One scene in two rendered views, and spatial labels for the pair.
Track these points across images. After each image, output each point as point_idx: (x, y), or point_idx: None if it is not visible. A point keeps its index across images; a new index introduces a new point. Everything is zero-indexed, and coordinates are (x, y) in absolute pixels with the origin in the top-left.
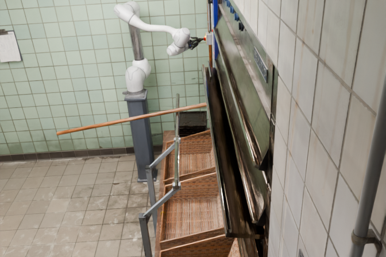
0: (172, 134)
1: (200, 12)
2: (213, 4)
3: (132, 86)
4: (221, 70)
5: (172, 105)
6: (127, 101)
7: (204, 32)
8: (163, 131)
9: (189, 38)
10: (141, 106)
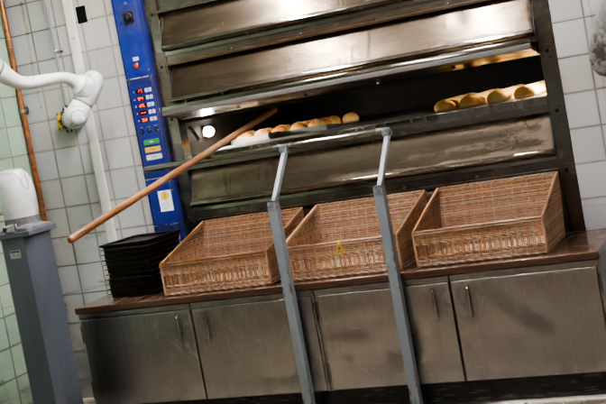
0: (101, 302)
1: (5, 96)
2: (141, 17)
3: (32, 201)
4: (227, 83)
5: (1, 307)
6: (28, 240)
7: (18, 135)
8: (76, 308)
9: (65, 109)
10: (50, 244)
